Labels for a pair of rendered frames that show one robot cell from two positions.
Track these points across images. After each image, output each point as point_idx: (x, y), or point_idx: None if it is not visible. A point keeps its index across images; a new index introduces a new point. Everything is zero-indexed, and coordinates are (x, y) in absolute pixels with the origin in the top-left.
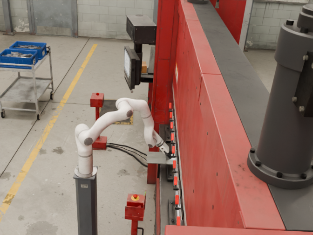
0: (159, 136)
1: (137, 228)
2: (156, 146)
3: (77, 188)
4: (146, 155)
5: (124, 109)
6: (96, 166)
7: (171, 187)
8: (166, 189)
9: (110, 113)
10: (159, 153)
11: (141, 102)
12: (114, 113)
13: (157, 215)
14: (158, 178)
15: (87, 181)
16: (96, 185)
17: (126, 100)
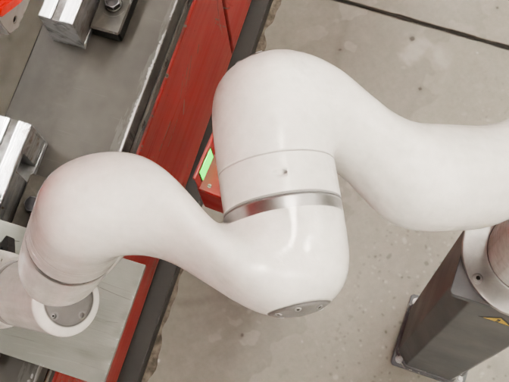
0: (8, 278)
1: None
2: None
3: None
4: (117, 343)
5: (305, 65)
6: (459, 291)
7: (65, 136)
8: (97, 128)
9: (420, 136)
10: (29, 347)
11: (105, 159)
12: (386, 108)
13: (143, 257)
14: (70, 379)
15: None
16: (445, 287)
17: (234, 233)
